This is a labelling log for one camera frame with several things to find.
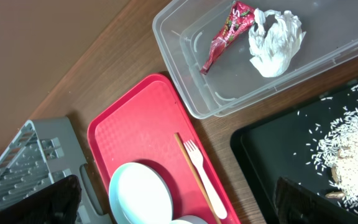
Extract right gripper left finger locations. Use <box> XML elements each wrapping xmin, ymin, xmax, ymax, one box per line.
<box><xmin>0</xmin><ymin>175</ymin><xmax>81</xmax><ymax>224</ymax></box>

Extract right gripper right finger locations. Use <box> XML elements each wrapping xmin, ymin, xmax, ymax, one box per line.
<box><xmin>274</xmin><ymin>177</ymin><xmax>358</xmax><ymax>224</ymax></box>

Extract light blue plate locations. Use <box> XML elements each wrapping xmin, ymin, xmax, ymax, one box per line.
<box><xmin>108</xmin><ymin>162</ymin><xmax>173</xmax><ymax>224</ymax></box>

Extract light blue bowl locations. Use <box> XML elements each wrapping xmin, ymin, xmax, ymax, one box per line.
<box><xmin>168</xmin><ymin>215</ymin><xmax>208</xmax><ymax>224</ymax></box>

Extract white plastic fork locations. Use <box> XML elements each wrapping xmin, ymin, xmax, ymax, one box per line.
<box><xmin>184</xmin><ymin>140</ymin><xmax>227</xmax><ymax>220</ymax></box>

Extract wooden chopstick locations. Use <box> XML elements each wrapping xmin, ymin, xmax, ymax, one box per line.
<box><xmin>174</xmin><ymin>133</ymin><xmax>221</xmax><ymax>224</ymax></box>

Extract white napkin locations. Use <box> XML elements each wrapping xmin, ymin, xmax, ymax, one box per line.
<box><xmin>249</xmin><ymin>9</ymin><xmax>306</xmax><ymax>78</ymax></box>

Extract red snack wrapper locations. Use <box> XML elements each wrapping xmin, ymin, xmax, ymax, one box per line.
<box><xmin>200</xmin><ymin>1</ymin><xmax>255</xmax><ymax>75</ymax></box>

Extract grey dishwasher rack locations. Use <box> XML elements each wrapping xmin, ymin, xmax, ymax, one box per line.
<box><xmin>0</xmin><ymin>116</ymin><xmax>112</xmax><ymax>223</ymax></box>

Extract black waste tray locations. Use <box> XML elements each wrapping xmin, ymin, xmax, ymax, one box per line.
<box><xmin>231</xmin><ymin>79</ymin><xmax>358</xmax><ymax>223</ymax></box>

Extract rice and food scraps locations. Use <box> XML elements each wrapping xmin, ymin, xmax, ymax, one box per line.
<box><xmin>295</xmin><ymin>84</ymin><xmax>358</xmax><ymax>215</ymax></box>

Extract red plastic tray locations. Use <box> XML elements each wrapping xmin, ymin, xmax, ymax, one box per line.
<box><xmin>87</xmin><ymin>73</ymin><xmax>240</xmax><ymax>223</ymax></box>

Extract clear plastic bin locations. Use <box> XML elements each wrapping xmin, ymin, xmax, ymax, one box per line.
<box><xmin>152</xmin><ymin>0</ymin><xmax>358</xmax><ymax>119</ymax></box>

